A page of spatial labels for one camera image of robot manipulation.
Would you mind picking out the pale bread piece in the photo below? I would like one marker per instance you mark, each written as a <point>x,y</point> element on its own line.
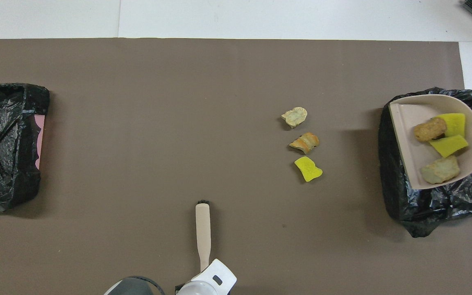
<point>294,116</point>

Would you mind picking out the striped croissant piece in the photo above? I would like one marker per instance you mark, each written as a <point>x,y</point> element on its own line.
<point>441,170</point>
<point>305,142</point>

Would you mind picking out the yellow sponge piece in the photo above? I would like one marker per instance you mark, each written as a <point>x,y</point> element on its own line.
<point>308,169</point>
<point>449,145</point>
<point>456,123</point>

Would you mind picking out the beige hand brush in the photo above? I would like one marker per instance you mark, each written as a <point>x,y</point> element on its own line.
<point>203,229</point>

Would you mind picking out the beige plastic dustpan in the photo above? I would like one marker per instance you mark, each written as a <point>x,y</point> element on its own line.
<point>410,135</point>

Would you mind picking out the brown nugget piece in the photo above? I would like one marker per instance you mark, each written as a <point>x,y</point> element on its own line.
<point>429,130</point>

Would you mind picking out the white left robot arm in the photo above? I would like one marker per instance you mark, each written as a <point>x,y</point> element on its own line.
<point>209,282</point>

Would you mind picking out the black bag lined pink bin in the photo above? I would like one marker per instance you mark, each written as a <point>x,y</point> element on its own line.
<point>2,164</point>

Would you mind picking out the brown table mat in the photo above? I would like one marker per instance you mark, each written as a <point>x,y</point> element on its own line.
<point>96,123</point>

